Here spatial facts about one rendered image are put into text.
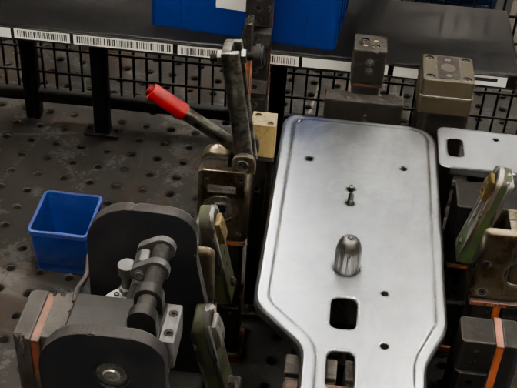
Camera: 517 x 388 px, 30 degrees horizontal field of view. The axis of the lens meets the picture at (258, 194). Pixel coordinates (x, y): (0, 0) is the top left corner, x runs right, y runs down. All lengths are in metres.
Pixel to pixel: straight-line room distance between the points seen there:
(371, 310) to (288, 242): 0.15
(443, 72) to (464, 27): 0.22
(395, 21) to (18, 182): 0.73
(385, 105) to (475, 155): 0.17
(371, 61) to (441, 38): 0.19
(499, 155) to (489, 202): 0.24
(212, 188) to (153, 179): 0.55
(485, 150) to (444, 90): 0.11
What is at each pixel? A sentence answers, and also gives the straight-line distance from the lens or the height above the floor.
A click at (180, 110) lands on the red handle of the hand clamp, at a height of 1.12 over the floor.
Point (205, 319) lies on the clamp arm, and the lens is 0.95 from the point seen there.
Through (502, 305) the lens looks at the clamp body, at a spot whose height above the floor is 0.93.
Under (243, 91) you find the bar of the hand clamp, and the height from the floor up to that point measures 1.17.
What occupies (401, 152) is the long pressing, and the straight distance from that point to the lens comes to 1.38.
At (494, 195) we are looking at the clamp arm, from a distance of 1.17.
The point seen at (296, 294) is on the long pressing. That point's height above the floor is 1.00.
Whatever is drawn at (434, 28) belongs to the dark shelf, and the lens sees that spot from 1.64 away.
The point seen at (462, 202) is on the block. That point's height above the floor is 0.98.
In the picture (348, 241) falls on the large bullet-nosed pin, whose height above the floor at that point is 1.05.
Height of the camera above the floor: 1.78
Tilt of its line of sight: 38 degrees down
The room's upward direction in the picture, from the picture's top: 4 degrees clockwise
